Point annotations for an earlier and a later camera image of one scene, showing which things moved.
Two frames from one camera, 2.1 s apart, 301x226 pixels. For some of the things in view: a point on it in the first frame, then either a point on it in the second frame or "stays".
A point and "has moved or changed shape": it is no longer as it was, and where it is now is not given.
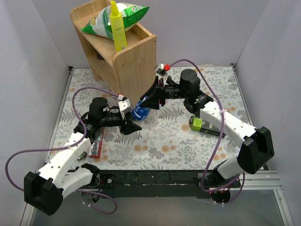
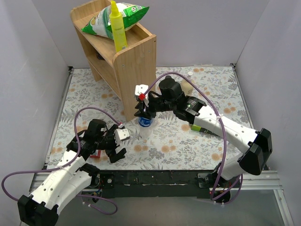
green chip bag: (99, 24) stays
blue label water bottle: (139, 112) has moved or changed shape
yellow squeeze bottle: (117, 25) stays
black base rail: (160, 183) stays
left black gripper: (126, 123) -> (112, 146)
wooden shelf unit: (132, 69) stays
